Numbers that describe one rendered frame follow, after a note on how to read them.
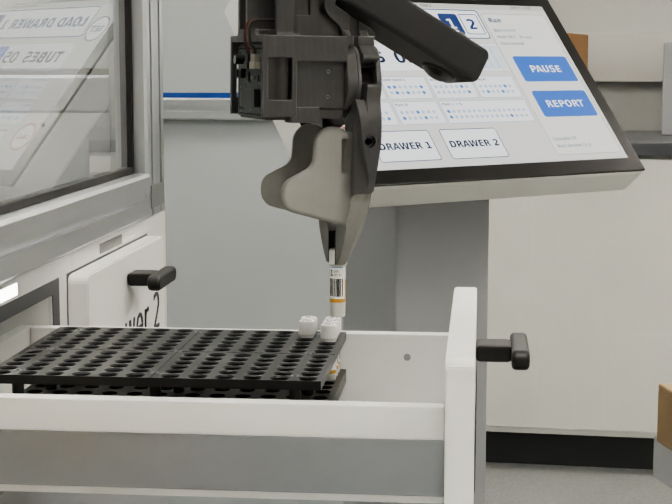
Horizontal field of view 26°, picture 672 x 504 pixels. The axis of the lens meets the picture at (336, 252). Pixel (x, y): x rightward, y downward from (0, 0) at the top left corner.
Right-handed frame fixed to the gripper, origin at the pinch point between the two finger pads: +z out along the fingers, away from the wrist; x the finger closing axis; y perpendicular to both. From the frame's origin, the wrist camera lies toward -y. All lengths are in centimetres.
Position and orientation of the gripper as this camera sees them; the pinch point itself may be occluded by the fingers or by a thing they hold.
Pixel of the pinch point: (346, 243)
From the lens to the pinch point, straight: 98.4
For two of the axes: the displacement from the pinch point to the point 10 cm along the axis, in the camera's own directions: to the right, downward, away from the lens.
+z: -0.1, 9.9, 1.3
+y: -9.3, 0.3, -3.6
